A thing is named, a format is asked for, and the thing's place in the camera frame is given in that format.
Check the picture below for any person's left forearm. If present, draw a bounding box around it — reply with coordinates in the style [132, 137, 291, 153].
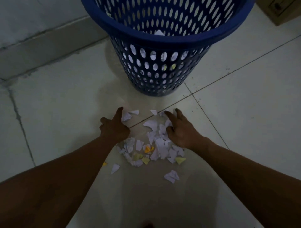
[0, 136, 118, 228]

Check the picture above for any blue perforated plastic basket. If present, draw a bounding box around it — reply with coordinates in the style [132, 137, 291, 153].
[81, 0, 256, 97]

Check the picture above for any brown cardboard box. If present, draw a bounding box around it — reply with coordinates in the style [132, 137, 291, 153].
[256, 0, 301, 26]

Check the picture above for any pile of torn paper scraps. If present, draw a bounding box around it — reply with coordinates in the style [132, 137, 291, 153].
[102, 109, 187, 184]

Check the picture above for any person's right forearm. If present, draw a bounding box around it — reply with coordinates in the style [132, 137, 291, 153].
[195, 139, 301, 228]

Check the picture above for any person's left hand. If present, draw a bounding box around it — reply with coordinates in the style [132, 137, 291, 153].
[99, 107, 131, 144]

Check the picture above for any person's right hand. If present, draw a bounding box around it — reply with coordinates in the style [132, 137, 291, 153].
[164, 108, 210, 151]

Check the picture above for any paper waste heap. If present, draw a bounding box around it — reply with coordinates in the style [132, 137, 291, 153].
[129, 29, 190, 74]

